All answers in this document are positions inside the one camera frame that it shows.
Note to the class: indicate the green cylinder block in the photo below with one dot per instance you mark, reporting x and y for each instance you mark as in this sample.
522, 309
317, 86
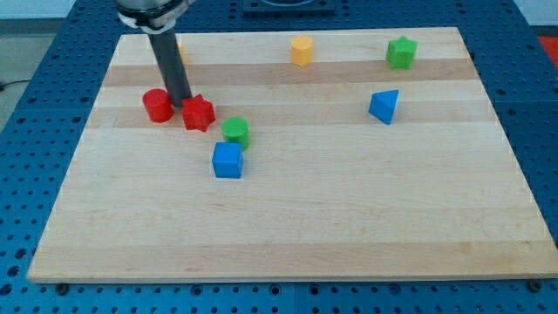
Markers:
236, 129

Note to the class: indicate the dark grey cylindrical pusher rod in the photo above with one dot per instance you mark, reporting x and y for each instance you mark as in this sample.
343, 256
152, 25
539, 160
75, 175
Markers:
172, 70

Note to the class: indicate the blue triangular prism block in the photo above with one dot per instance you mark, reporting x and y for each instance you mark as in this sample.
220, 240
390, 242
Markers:
383, 105

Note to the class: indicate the light wooden board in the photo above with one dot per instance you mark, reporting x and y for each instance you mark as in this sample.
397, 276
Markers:
328, 192

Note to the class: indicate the yellow heart block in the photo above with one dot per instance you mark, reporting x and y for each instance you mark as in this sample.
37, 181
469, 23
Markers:
182, 52

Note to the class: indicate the red star block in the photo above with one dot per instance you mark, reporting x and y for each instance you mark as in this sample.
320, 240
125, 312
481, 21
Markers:
197, 113

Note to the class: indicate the blue cube block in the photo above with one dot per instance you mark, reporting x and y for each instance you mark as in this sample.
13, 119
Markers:
227, 160

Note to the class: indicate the green star block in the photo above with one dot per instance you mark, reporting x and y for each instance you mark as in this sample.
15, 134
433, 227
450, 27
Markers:
401, 53

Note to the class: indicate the yellow hexagon block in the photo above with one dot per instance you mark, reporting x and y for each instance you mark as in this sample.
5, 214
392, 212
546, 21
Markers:
301, 50

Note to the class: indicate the red object at edge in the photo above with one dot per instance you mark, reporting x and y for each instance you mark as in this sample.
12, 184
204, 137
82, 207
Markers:
550, 46

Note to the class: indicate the red cylinder block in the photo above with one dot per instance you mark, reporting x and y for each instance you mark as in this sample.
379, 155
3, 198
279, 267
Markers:
158, 106

